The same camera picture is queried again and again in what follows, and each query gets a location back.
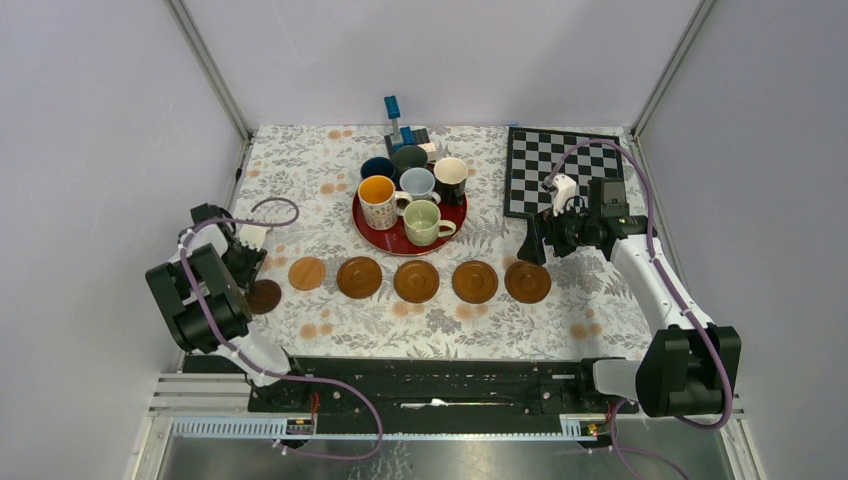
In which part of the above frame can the light green mug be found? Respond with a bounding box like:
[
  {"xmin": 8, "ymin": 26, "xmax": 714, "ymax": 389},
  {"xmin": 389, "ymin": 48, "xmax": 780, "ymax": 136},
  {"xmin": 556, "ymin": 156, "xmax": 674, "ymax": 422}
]
[{"xmin": 403, "ymin": 200, "xmax": 457, "ymax": 247}]

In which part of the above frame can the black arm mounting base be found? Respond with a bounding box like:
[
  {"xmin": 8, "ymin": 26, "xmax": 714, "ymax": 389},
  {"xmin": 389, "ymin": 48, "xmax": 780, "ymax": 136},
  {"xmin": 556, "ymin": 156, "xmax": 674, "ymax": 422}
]
[{"xmin": 181, "ymin": 354, "xmax": 641, "ymax": 436}]

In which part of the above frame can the floral tablecloth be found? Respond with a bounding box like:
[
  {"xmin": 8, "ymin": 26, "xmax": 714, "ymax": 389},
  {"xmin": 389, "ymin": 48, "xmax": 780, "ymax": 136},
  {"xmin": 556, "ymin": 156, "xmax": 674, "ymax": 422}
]
[{"xmin": 234, "ymin": 125, "xmax": 652, "ymax": 360}]

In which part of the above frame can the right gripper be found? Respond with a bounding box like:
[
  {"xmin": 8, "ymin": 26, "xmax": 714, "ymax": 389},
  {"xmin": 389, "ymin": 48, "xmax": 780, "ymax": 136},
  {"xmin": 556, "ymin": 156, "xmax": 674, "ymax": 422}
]
[{"xmin": 516, "ymin": 198, "xmax": 599, "ymax": 266}]

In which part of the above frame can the black mug cream inside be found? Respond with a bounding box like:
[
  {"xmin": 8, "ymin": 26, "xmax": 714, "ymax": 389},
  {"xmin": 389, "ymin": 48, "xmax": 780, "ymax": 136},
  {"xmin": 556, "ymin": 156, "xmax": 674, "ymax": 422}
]
[{"xmin": 433, "ymin": 157, "xmax": 468, "ymax": 205}]

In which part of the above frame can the patterned mug orange inside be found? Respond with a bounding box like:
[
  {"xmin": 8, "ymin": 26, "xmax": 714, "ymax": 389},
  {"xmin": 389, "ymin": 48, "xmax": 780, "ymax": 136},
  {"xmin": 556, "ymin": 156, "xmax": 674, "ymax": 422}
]
[{"xmin": 357, "ymin": 175, "xmax": 413, "ymax": 231}]

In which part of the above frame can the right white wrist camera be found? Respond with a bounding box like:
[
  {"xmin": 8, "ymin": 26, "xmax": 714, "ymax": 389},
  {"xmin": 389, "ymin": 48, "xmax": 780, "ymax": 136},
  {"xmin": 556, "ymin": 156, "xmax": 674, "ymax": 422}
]
[{"xmin": 543, "ymin": 174, "xmax": 578, "ymax": 216}]

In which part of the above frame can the aluminium rail frame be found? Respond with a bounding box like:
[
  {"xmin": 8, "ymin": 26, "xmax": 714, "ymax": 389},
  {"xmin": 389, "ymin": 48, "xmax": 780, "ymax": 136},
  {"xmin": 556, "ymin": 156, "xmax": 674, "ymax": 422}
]
[{"xmin": 147, "ymin": 373, "xmax": 766, "ymax": 479}]

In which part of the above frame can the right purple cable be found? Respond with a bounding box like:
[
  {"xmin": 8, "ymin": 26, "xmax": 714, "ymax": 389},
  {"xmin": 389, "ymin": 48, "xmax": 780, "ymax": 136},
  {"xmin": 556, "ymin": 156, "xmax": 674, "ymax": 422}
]
[{"xmin": 541, "ymin": 139, "xmax": 735, "ymax": 480}]

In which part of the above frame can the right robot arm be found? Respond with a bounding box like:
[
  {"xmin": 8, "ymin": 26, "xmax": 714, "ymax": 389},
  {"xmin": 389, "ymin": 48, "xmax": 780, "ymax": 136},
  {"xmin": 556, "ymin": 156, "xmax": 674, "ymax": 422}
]
[{"xmin": 518, "ymin": 174, "xmax": 741, "ymax": 427}]

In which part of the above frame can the dark brown wooden coaster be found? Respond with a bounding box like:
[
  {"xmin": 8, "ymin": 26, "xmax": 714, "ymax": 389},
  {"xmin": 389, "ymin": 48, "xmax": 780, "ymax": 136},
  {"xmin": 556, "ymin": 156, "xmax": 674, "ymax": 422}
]
[{"xmin": 245, "ymin": 279, "xmax": 282, "ymax": 315}]

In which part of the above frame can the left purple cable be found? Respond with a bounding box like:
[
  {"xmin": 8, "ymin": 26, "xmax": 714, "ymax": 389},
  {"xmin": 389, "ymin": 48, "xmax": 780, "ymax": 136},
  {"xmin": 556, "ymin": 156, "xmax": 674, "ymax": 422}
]
[{"xmin": 178, "ymin": 197, "xmax": 386, "ymax": 462}]

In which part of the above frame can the black and white chessboard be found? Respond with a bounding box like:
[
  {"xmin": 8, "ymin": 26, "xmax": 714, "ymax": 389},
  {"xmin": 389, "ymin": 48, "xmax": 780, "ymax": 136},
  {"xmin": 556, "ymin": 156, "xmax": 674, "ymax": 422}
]
[{"xmin": 503, "ymin": 127, "xmax": 624, "ymax": 219}]

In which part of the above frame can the dark green mug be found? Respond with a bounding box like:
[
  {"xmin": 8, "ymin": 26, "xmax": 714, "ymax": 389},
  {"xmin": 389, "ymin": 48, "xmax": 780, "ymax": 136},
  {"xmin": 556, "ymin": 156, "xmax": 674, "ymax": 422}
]
[{"xmin": 391, "ymin": 145, "xmax": 429, "ymax": 176}]

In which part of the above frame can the blue and black block toy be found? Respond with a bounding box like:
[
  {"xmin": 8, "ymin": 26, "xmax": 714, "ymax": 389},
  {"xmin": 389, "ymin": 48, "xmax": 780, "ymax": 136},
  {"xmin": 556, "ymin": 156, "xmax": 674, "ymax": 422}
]
[{"xmin": 384, "ymin": 95, "xmax": 438, "ymax": 163}]

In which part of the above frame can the red round tray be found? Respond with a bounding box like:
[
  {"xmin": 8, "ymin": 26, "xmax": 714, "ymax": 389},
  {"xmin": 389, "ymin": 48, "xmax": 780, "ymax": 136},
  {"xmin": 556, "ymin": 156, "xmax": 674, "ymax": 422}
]
[{"xmin": 351, "ymin": 195, "xmax": 468, "ymax": 257}]

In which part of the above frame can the dark blue mug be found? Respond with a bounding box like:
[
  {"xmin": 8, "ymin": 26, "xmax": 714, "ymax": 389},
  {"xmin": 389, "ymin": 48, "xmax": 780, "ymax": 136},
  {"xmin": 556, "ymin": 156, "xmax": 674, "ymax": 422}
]
[{"xmin": 360, "ymin": 157, "xmax": 397, "ymax": 181}]

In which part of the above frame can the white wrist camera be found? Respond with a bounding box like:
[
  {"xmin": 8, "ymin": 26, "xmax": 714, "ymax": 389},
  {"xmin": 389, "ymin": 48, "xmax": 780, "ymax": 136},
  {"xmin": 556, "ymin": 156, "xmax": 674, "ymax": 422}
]
[
  {"xmin": 237, "ymin": 224, "xmax": 271, "ymax": 251},
  {"xmin": 543, "ymin": 174, "xmax": 578, "ymax": 216}
]

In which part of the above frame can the light blue mug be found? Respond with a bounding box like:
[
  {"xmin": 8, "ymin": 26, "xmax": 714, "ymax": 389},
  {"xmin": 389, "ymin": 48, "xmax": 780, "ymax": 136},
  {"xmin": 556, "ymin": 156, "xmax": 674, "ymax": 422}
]
[{"xmin": 399, "ymin": 167, "xmax": 441, "ymax": 204}]

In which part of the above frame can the purple cable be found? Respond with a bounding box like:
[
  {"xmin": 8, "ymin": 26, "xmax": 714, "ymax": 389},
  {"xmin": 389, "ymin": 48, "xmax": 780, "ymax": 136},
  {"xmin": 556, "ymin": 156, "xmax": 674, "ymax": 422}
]
[
  {"xmin": 541, "ymin": 139, "xmax": 735, "ymax": 480},
  {"xmin": 178, "ymin": 197, "xmax": 386, "ymax": 462}
]

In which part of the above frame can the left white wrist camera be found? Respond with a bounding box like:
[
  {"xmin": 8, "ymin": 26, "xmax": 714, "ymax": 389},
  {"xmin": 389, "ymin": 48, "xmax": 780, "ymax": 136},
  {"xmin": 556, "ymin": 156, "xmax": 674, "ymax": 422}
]
[{"xmin": 237, "ymin": 224, "xmax": 271, "ymax": 251}]

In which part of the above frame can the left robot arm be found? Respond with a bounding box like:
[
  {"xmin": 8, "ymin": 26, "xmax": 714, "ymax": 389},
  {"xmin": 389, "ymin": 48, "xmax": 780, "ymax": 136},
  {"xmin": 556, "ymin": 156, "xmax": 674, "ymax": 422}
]
[{"xmin": 145, "ymin": 203, "xmax": 311, "ymax": 411}]

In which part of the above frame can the light wooden coaster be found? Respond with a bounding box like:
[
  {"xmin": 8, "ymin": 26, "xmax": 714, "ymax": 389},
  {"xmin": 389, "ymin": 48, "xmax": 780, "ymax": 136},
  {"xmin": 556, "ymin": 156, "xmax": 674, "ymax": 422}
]
[{"xmin": 288, "ymin": 257, "xmax": 326, "ymax": 291}]

